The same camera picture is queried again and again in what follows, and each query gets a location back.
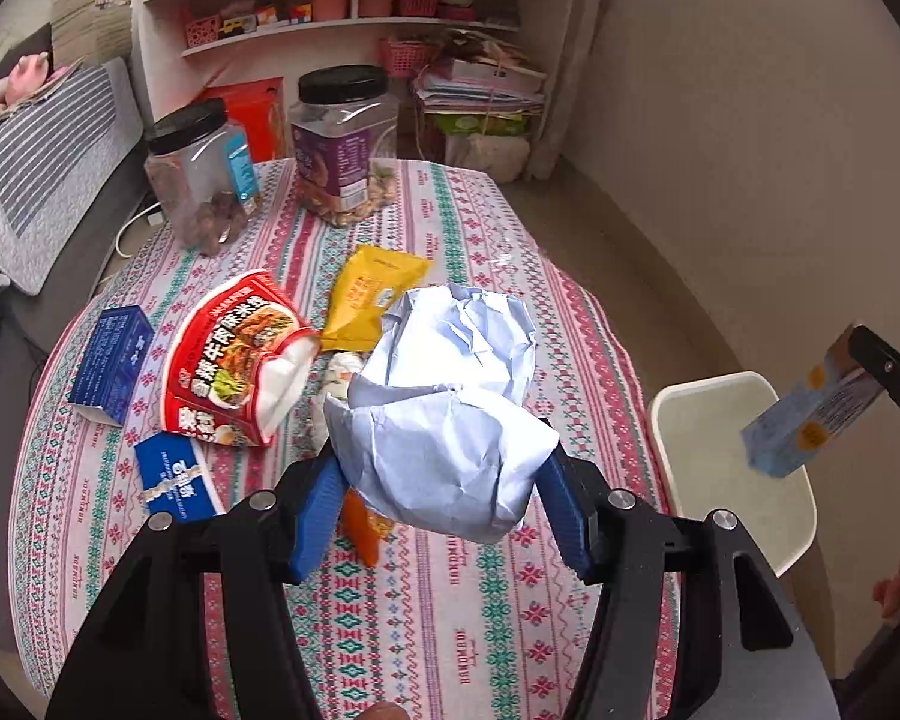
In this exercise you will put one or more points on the person's dark clothing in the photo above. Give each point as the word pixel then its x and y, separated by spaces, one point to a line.
pixel 892 675

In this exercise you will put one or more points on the red instant noodle bowl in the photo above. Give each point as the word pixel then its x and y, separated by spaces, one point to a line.
pixel 225 360

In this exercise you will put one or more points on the dark blue cardboard box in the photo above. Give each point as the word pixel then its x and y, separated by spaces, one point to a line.
pixel 112 360

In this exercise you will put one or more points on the green and white bag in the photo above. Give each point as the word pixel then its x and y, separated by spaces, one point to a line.
pixel 487 142

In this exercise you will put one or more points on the white trash bin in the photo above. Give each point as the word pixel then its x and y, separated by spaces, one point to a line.
pixel 712 465

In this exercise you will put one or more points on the light blue carton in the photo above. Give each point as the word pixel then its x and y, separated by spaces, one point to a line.
pixel 802 420

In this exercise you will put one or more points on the clear jar with purple label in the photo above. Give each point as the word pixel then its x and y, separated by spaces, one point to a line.
pixel 337 157

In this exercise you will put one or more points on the pile of papers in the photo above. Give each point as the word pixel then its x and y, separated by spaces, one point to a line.
pixel 480 75

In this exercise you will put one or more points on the red plastic basket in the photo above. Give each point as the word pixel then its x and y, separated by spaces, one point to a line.
pixel 202 30

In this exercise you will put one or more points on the clear jar with blue label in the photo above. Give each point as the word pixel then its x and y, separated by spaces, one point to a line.
pixel 195 187

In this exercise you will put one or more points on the orange plastic wrapper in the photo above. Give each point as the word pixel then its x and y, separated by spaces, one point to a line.
pixel 360 532

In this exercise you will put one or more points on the white tissue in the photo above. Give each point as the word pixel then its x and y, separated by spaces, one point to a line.
pixel 341 375

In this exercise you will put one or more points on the patterned tablecloth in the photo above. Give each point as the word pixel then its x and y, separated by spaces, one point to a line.
pixel 457 615

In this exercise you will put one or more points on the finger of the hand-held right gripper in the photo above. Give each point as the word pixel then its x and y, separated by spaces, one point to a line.
pixel 896 375

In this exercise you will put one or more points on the blue and white packet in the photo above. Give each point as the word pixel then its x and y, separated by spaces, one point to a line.
pixel 172 472

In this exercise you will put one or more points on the pink plastic basket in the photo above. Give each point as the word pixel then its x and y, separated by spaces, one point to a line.
pixel 409 56
pixel 418 2

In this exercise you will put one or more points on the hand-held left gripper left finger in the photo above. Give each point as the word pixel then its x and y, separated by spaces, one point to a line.
pixel 316 517

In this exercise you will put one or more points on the striped sofa cover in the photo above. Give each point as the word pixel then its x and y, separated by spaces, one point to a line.
pixel 45 165

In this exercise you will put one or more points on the yellow snack packet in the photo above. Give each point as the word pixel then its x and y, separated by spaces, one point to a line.
pixel 367 292

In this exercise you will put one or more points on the white paper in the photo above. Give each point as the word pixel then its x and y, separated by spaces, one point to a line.
pixel 435 420

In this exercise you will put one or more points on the beige curtain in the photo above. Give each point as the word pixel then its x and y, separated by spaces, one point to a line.
pixel 570 52

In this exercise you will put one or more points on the red gift box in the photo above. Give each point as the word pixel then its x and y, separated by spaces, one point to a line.
pixel 251 112

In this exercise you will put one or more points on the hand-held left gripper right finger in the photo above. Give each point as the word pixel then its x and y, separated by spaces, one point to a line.
pixel 566 514

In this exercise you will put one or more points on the pink plush toy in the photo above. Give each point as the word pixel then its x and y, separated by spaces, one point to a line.
pixel 30 79

